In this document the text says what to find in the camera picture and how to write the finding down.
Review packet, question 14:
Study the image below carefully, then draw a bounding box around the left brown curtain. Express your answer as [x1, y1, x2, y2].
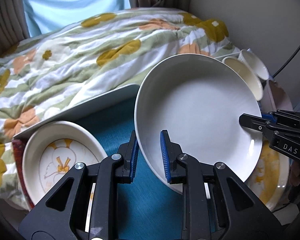
[0, 0, 30, 55]

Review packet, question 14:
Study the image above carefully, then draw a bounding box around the black cable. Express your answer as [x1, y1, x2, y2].
[272, 19, 300, 78]

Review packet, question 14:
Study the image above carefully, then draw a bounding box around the brown wavy-edge bowl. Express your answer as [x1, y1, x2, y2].
[261, 80, 293, 113]

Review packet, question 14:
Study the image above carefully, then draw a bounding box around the light blue window cloth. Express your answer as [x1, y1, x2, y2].
[23, 0, 130, 37]

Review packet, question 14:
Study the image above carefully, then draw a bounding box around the small duck oval dish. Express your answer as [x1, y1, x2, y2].
[22, 121, 107, 205]

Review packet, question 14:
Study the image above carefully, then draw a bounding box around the yellow duck cartoon plate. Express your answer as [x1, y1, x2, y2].
[245, 140, 290, 211]

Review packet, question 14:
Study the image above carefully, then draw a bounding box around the blue patterned table cloth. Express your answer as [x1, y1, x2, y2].
[75, 97, 216, 240]

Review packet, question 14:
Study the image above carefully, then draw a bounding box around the small white ribbed bowl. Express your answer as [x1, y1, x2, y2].
[238, 49, 269, 81]

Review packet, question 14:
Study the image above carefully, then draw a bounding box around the plain white ribbed plate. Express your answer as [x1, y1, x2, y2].
[134, 54, 262, 183]

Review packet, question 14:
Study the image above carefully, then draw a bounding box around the floral bed quilt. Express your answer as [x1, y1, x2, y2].
[0, 8, 239, 209]

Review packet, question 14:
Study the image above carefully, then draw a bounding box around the cream ceramic bowl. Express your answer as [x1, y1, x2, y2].
[222, 56, 263, 101]

